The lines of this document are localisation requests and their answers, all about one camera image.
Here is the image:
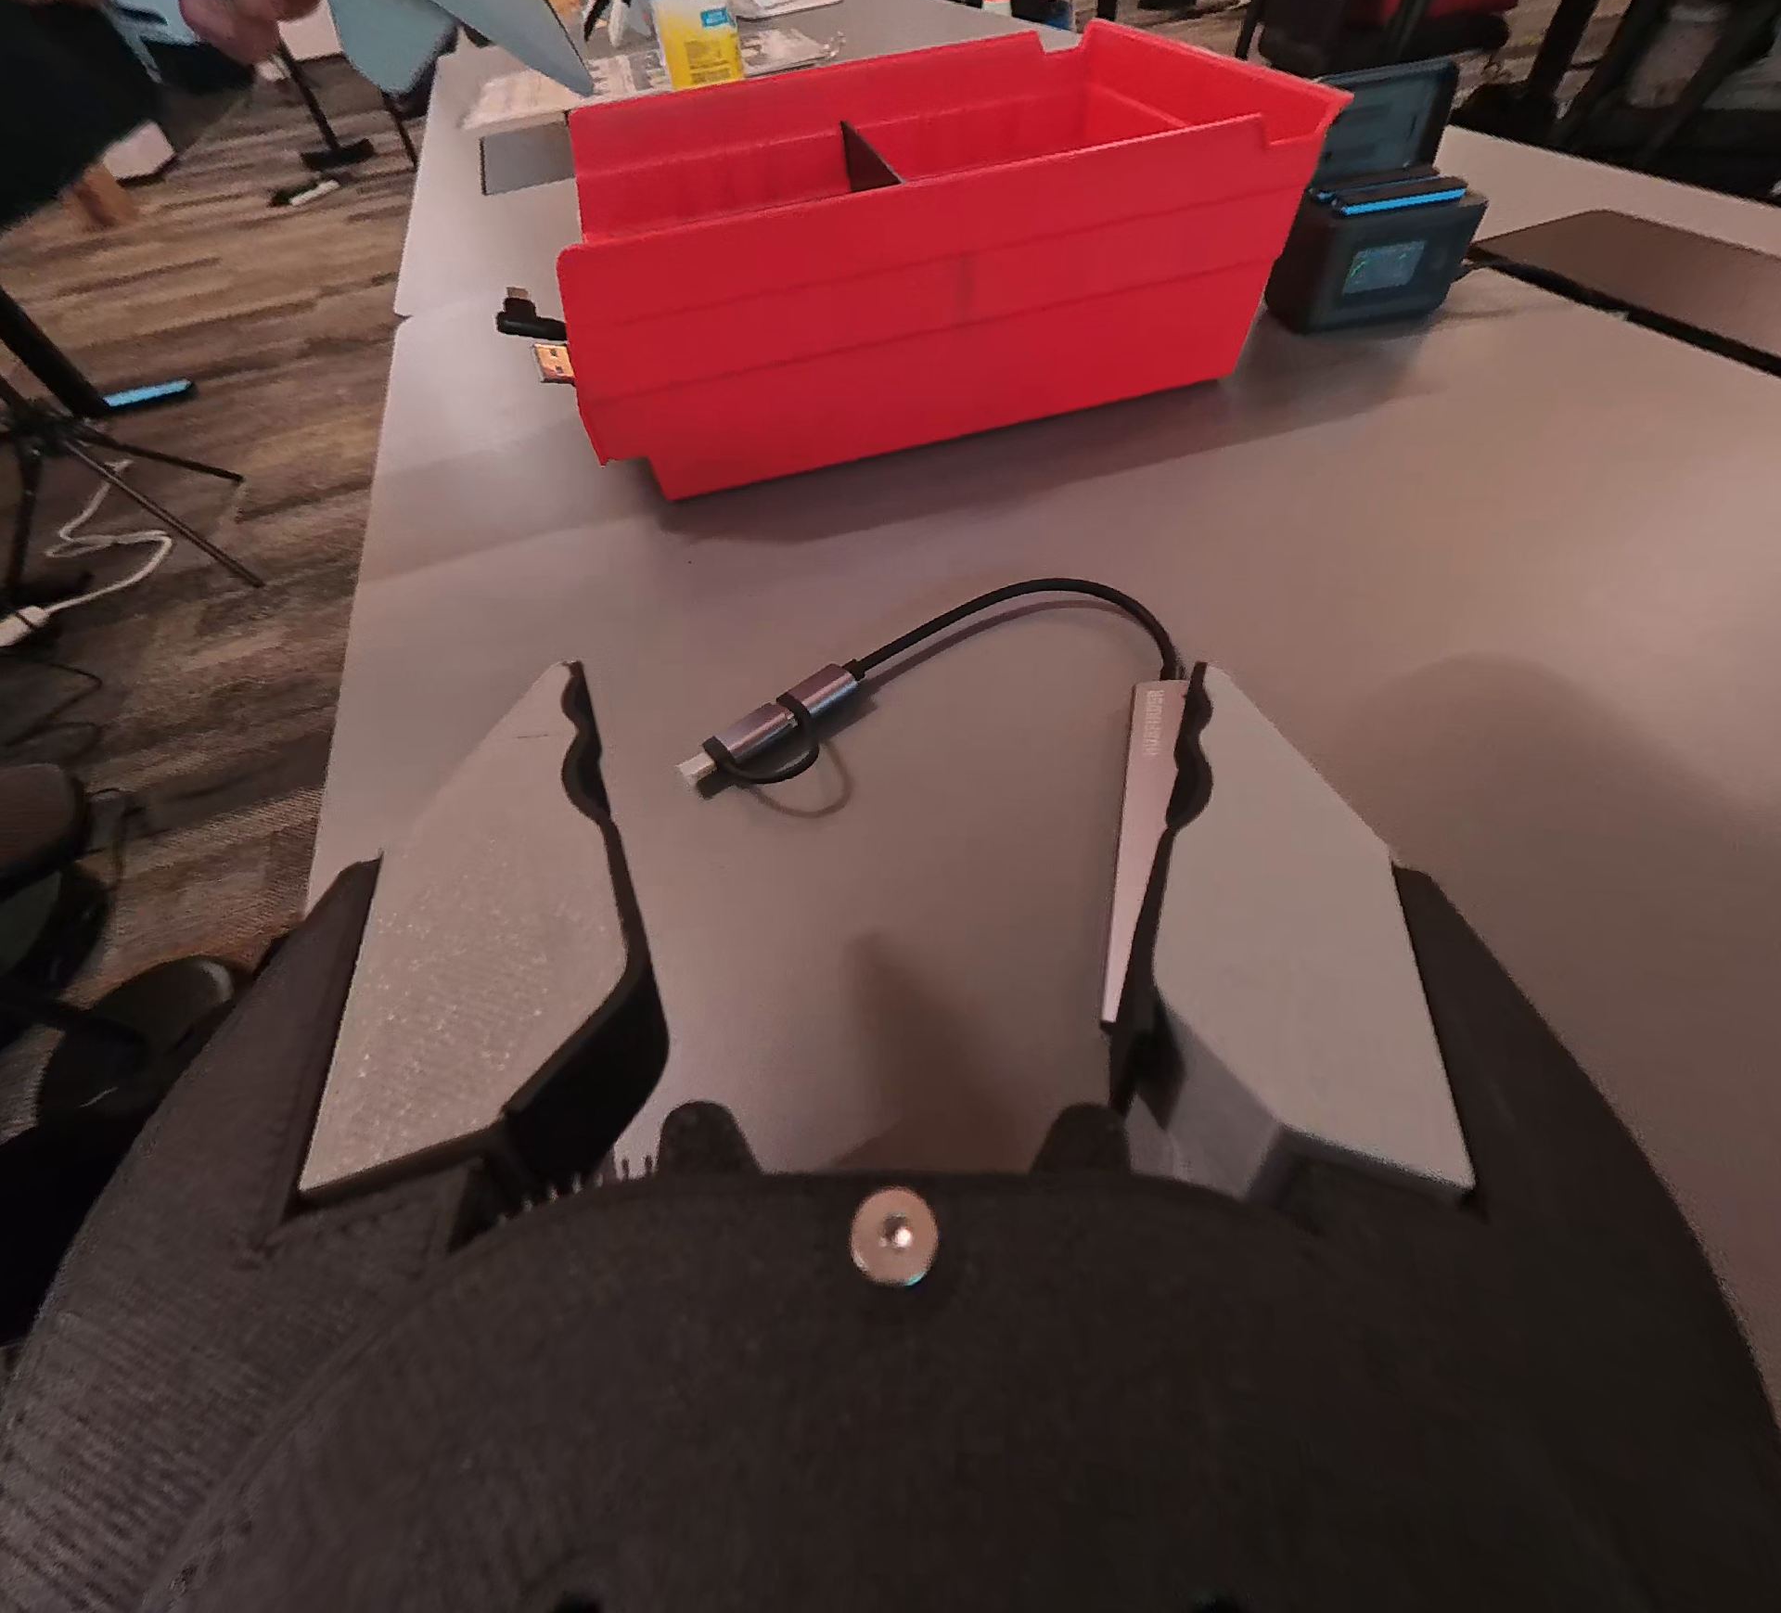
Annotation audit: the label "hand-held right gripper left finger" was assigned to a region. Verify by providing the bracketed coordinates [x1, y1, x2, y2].
[295, 660, 670, 1200]

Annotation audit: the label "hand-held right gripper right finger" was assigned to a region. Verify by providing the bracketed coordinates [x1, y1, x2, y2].
[1107, 660, 1480, 1205]

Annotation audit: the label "black hub cable with adapter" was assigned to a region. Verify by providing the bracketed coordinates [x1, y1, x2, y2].
[677, 577, 1191, 814]

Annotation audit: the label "red plastic bin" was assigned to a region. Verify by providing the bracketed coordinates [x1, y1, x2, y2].
[555, 20, 1358, 504]

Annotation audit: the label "black tripod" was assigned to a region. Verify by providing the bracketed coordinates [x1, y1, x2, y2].
[0, 293, 267, 599]

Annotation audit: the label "blue and black device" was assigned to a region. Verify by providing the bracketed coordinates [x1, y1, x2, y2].
[1267, 50, 1491, 336]

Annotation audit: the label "black flat panel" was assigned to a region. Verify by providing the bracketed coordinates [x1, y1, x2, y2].
[1469, 210, 1781, 371]

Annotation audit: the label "white floor cable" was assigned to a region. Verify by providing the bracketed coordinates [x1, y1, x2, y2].
[0, 488, 174, 655]

